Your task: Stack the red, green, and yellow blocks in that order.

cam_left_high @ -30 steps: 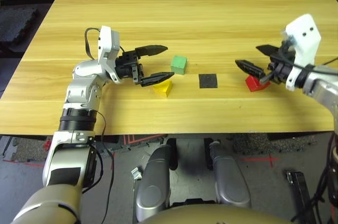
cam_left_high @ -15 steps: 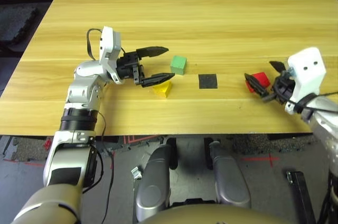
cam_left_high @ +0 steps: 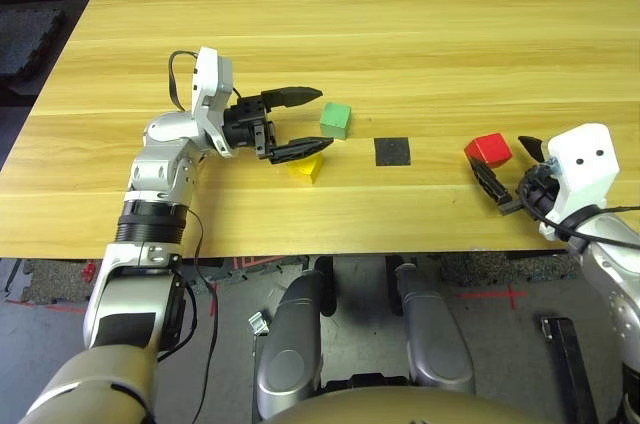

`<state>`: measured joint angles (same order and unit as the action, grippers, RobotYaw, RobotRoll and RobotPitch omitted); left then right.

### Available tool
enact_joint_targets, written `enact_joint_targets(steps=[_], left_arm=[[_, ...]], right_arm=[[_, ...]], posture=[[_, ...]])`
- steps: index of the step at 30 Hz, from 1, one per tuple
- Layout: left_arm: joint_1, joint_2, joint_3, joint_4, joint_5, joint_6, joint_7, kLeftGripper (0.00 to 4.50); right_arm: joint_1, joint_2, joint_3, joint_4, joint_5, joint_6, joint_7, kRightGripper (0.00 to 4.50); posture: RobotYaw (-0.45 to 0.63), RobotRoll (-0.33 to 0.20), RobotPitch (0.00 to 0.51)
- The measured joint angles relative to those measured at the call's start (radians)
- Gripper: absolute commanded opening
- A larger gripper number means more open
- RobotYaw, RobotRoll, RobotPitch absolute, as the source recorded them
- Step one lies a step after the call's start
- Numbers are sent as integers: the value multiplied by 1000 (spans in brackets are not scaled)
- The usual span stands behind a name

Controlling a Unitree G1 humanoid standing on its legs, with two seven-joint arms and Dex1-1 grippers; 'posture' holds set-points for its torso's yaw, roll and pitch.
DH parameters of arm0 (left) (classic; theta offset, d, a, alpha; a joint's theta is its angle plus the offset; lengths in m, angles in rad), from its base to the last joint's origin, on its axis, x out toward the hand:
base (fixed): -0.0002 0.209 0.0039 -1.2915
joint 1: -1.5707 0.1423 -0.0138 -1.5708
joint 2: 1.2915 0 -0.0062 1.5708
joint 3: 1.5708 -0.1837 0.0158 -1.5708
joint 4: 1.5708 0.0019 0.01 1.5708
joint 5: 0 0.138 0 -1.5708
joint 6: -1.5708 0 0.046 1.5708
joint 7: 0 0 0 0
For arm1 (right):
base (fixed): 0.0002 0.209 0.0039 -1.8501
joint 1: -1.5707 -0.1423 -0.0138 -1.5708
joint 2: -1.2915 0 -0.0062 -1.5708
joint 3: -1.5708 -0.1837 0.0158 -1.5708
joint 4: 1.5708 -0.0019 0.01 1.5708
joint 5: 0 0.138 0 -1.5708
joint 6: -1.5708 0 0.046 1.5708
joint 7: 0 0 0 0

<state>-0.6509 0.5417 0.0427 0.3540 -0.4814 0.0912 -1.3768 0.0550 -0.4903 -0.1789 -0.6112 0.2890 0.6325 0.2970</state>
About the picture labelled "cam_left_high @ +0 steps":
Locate grey left robot leg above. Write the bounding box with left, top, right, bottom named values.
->
left=252, top=268, right=336, bottom=420

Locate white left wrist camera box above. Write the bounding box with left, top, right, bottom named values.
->
left=189, top=46, right=236, bottom=159

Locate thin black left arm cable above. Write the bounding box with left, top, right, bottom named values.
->
left=174, top=203, right=221, bottom=424

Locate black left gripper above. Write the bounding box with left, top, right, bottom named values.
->
left=222, top=86, right=335, bottom=166

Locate grey robot leg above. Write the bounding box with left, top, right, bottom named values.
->
left=252, top=268, right=336, bottom=420
left=387, top=263, right=476, bottom=395

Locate tan robot torso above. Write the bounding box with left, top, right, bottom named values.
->
left=272, top=386, right=566, bottom=424

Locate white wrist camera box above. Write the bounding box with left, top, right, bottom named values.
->
left=538, top=122, right=621, bottom=241
left=189, top=46, right=236, bottom=159

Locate black foam floor mat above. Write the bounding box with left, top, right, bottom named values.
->
left=0, top=6, right=69, bottom=95

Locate black square marker patch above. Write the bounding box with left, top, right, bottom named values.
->
left=373, top=136, right=413, bottom=167

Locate dark speckled foam mat piece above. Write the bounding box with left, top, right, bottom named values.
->
left=439, top=251, right=584, bottom=288

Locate grey right robot leg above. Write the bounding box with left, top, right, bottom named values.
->
left=387, top=263, right=476, bottom=395

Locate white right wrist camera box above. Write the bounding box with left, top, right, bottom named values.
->
left=538, top=122, right=621, bottom=241

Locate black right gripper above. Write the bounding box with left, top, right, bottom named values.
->
left=467, top=135, right=561, bottom=219

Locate flat black left camera cable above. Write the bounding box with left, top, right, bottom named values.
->
left=168, top=50, right=199, bottom=113

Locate thick black right camera cable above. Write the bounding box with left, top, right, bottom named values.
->
left=517, top=168, right=640, bottom=245

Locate yellow wooden block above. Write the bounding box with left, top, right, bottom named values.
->
left=287, top=153, right=325, bottom=184

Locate small silver floor object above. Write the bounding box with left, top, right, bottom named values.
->
left=248, top=312, right=271, bottom=336

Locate red wooden block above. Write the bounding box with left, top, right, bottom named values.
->
left=463, top=132, right=514, bottom=169

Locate grey speckled foam mat piece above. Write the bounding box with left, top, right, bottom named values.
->
left=19, top=258, right=104, bottom=305

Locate green wooden block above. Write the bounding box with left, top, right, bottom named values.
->
left=319, top=102, right=352, bottom=140

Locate black bar on floor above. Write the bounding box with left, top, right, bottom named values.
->
left=539, top=316, right=599, bottom=424

